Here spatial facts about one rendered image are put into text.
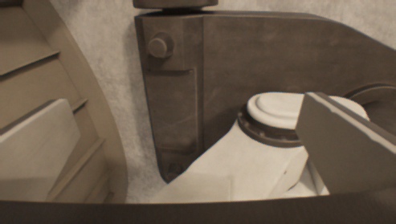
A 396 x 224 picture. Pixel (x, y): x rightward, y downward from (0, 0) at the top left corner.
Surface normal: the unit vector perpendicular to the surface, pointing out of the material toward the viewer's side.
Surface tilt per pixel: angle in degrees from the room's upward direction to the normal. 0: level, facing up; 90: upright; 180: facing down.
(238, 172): 90
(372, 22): 0
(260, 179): 90
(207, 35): 0
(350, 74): 0
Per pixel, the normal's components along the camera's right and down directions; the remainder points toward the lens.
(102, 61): -0.18, 0.51
